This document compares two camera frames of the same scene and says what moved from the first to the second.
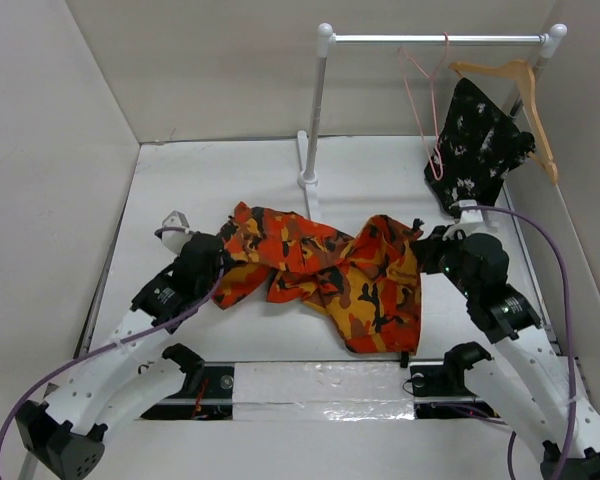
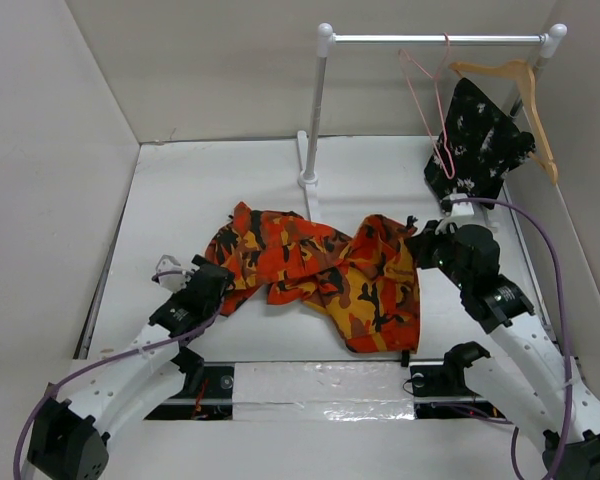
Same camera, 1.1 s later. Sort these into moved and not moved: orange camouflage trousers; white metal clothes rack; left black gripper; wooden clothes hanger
Moved: left black gripper
Not moved: orange camouflage trousers; white metal clothes rack; wooden clothes hanger
